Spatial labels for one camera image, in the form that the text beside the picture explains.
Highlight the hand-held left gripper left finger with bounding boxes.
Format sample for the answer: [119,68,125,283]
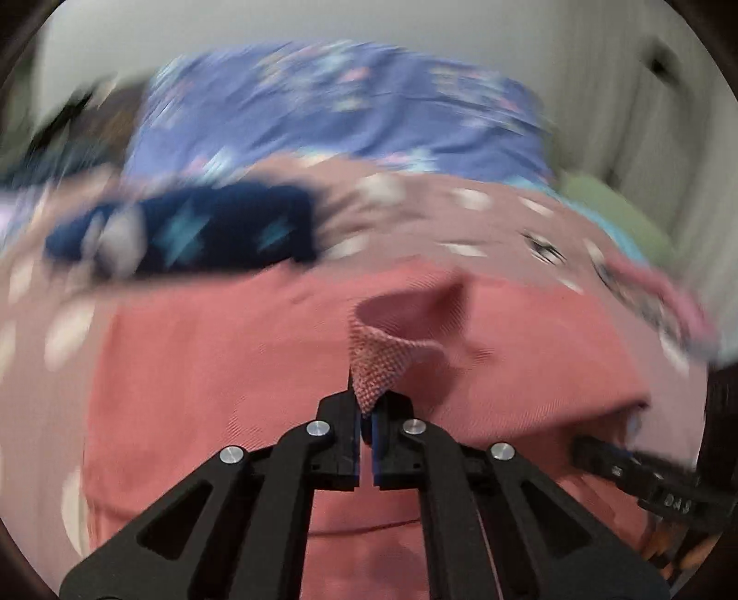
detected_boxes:
[59,369,363,600]

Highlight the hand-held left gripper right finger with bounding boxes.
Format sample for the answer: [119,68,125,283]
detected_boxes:
[372,391,673,600]

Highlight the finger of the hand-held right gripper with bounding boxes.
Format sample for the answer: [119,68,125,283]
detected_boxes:
[571,435,642,492]

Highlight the coral pink knit garment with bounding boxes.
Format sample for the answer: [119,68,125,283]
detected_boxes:
[81,262,652,600]

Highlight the pink striped cloth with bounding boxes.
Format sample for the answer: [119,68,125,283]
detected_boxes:
[600,254,721,359]

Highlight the pink polka dot blanket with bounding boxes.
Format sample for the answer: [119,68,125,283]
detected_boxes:
[0,156,721,578]

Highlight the navy star print cloth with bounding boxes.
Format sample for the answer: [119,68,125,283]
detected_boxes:
[45,183,321,281]

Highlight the green pillow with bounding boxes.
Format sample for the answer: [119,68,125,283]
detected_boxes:
[556,173,678,263]

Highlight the purple printed bed sheet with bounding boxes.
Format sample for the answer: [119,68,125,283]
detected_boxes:
[124,43,557,186]

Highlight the white curtain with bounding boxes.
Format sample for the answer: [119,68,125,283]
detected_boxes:
[550,0,738,260]

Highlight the black tripod stand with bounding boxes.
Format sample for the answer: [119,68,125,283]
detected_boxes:
[637,37,681,84]

